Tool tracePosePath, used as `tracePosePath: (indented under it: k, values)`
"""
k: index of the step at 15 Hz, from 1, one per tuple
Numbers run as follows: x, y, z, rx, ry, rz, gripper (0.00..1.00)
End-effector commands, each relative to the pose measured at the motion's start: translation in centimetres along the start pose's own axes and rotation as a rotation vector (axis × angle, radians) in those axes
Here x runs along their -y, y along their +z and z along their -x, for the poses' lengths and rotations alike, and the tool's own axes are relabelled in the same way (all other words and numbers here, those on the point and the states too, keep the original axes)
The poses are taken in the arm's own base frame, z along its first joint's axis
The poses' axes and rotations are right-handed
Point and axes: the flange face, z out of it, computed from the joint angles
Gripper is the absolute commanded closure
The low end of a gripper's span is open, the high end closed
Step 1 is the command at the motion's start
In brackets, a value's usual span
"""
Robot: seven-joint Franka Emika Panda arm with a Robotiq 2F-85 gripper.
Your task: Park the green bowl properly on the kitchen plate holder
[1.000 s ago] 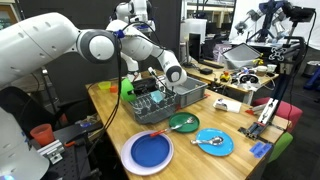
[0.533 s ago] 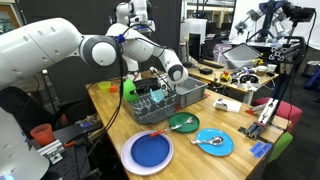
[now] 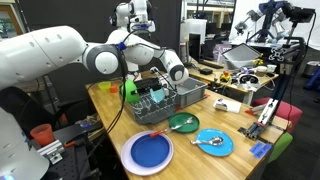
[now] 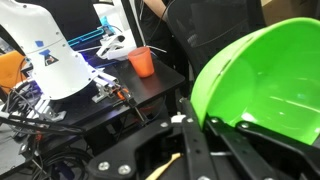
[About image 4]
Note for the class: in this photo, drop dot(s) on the brown cardboard box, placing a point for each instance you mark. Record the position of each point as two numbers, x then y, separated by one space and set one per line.
283 10

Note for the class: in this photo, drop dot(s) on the black mesh office chair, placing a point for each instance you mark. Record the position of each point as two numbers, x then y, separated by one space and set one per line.
216 26

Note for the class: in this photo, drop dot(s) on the aluminium bracket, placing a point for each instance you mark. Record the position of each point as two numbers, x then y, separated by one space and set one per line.
103 86

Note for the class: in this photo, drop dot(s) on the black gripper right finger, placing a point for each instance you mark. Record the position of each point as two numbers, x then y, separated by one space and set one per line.
266 156

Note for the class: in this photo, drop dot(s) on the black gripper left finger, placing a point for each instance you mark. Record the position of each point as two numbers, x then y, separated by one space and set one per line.
193 146

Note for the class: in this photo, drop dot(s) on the white plastic device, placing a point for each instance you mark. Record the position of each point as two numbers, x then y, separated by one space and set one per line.
113 50

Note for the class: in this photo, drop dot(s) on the orange-red plastic cup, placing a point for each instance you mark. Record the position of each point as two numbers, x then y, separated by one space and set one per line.
141 63

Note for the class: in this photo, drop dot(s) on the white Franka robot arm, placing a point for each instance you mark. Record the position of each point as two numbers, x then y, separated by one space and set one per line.
66 76

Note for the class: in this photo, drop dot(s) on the green plastic bowl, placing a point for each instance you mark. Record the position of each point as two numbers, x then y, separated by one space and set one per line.
273 83

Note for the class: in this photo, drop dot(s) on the person bare forearm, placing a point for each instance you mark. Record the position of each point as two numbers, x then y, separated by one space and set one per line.
156 6

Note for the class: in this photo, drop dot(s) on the black breadboard table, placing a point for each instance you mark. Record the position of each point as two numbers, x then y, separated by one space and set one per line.
150 83

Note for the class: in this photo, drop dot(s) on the blue aluminium rail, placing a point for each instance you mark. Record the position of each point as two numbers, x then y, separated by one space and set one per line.
86 35

